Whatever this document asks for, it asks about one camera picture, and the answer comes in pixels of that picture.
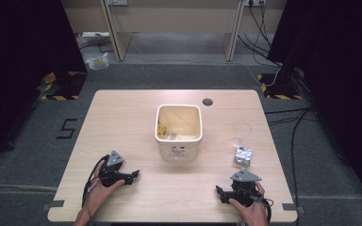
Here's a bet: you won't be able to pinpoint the silver foil packet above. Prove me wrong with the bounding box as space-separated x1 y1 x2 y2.
232 145 255 169

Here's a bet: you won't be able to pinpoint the person's left hand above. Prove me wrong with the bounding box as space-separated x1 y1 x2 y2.
84 161 126 218

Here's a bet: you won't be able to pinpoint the clear plastic cup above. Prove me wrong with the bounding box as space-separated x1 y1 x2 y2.
230 121 253 148

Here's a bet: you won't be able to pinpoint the stand base with striped tape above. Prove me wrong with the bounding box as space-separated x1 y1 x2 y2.
256 72 304 101
40 71 89 102

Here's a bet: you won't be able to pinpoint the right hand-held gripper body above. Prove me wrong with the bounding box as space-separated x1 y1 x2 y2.
228 169 264 208

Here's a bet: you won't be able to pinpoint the cream square waste bin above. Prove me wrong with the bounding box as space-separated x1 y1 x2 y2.
154 104 205 162

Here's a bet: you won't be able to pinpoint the grey tape strip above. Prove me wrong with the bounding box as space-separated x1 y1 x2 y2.
41 199 66 212
281 202 304 215

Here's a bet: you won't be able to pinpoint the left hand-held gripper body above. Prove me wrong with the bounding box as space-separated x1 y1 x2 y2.
98 150 134 188

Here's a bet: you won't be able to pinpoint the person's right hand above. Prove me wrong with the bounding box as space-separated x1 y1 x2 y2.
228 180 270 226

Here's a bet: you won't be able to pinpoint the black floor cables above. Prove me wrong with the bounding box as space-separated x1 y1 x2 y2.
263 105 316 205

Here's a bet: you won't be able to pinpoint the white power strip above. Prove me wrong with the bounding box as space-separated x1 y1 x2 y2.
80 30 111 40

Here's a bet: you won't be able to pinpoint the black wall cables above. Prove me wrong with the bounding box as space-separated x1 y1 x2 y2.
236 2 283 69

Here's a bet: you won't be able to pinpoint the yellow wrapper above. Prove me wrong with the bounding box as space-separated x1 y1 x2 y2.
156 121 168 139

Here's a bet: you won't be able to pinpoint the black curtain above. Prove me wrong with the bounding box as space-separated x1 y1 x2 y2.
266 0 362 216
0 0 88 168

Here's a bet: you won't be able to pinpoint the clear plastic bag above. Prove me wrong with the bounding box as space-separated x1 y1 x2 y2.
85 52 110 71

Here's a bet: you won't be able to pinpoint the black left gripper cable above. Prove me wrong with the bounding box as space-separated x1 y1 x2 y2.
81 153 111 209

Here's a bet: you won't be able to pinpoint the wall socket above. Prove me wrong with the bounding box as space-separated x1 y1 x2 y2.
243 0 267 8

